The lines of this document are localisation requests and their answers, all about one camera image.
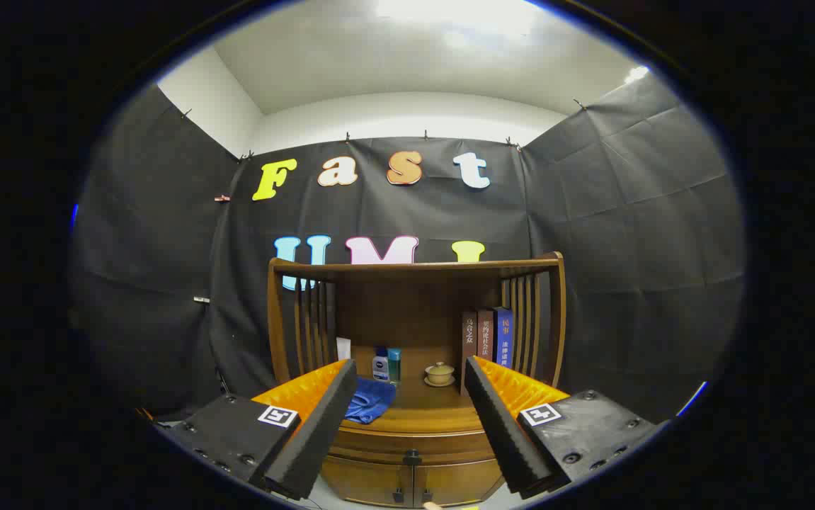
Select wooden drawer with black knob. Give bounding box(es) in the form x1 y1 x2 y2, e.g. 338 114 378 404
328 427 498 468

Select blue towel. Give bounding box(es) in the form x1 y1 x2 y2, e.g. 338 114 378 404
345 378 397 425

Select reddish brown book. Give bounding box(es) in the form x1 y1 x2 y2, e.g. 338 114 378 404
477 309 496 362

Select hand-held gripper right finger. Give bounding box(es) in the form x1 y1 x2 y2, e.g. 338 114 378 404
464 356 663 499

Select wooden cabinet with doors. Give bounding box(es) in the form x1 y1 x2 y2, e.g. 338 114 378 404
319 453 508 509

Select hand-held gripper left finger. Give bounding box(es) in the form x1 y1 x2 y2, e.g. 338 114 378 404
156 358 358 502

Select black backdrop cloth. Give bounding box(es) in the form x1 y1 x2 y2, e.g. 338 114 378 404
71 71 746 426

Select wooden slatted shelf frame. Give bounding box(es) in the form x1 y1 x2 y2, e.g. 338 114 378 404
268 251 567 390

